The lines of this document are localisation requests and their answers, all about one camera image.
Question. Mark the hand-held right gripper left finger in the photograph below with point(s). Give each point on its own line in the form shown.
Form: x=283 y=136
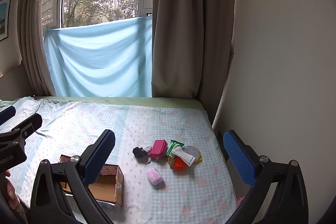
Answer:
x=99 y=158

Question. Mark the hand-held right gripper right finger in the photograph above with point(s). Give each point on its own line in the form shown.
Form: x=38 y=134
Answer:
x=239 y=158

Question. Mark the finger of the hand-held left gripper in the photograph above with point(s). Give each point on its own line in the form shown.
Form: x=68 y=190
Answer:
x=7 y=113
x=29 y=124

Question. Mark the silver and yellow scouring pad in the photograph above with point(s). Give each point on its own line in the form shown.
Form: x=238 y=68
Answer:
x=191 y=151

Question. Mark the person's left hand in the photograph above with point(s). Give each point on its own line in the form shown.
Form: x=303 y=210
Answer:
x=11 y=191

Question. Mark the open cardboard box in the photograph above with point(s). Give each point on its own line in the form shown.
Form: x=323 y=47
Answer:
x=106 y=187

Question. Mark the black sock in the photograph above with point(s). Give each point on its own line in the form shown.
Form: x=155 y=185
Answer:
x=139 y=152

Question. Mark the white folded cloth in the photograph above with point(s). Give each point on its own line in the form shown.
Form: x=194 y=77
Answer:
x=183 y=157

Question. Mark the pink rolled towel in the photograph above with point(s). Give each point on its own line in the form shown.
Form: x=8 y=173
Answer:
x=155 y=176

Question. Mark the pink zipper pouch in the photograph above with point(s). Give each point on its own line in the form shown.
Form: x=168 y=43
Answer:
x=158 y=149

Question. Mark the orange mesh scrubber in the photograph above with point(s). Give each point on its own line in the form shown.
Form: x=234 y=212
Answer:
x=178 y=163

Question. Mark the checked floral bed blanket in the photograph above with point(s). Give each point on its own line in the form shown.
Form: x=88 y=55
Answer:
x=168 y=195

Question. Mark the narrow beige curtain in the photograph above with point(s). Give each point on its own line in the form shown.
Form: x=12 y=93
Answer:
x=34 y=29

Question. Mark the light blue hanging cloth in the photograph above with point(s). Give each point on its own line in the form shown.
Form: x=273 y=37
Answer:
x=97 y=56

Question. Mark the wide beige curtain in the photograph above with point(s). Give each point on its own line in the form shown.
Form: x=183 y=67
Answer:
x=189 y=29

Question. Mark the framed wall picture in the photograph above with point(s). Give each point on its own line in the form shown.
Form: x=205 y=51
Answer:
x=4 y=19

